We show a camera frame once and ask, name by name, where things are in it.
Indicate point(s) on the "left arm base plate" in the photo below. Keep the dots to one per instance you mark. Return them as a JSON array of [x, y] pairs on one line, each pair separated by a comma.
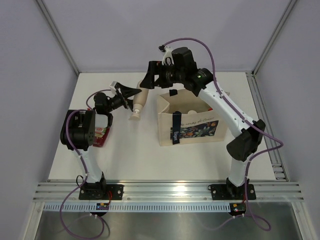
[[95, 191]]

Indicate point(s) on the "cream canvas tote bag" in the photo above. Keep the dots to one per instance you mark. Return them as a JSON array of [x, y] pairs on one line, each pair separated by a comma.
[[176, 126]]

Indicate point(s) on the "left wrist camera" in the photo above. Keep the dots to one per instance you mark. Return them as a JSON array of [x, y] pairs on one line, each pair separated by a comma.
[[113, 87]]

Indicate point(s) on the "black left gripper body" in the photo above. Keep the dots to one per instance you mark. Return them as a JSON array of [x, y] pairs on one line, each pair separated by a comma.
[[115, 102]]

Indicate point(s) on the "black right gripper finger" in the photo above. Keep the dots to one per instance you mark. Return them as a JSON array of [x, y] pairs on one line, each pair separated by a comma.
[[153, 67], [150, 81]]

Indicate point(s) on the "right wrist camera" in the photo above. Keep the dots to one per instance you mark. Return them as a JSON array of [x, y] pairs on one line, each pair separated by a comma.
[[167, 58]]

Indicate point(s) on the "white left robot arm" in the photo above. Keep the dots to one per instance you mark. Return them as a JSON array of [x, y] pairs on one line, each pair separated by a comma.
[[78, 132]]

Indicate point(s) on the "magenta dish soap bottle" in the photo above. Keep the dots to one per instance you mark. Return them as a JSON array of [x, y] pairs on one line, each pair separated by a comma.
[[99, 126]]

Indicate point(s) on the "perforated cable duct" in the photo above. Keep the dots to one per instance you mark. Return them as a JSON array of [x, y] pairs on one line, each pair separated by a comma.
[[140, 207]]

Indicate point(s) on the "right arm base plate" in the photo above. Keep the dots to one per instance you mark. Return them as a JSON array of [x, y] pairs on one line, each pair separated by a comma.
[[223, 191]]

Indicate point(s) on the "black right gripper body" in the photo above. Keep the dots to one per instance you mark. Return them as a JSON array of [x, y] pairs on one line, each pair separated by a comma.
[[171, 75]]

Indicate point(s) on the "beige pump bottle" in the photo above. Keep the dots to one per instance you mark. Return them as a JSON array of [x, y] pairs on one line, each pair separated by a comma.
[[139, 102]]

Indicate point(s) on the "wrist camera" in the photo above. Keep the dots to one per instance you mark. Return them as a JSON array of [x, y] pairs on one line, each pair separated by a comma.
[[167, 58], [113, 87]]

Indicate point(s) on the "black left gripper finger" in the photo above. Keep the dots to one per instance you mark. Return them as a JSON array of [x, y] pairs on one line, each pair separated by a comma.
[[128, 104], [128, 92]]

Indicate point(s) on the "front aluminium mounting rail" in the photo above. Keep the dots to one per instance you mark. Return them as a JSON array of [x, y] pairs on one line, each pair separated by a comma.
[[173, 191]]

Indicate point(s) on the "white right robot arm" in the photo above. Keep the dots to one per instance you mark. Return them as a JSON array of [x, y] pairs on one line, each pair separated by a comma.
[[246, 131]]

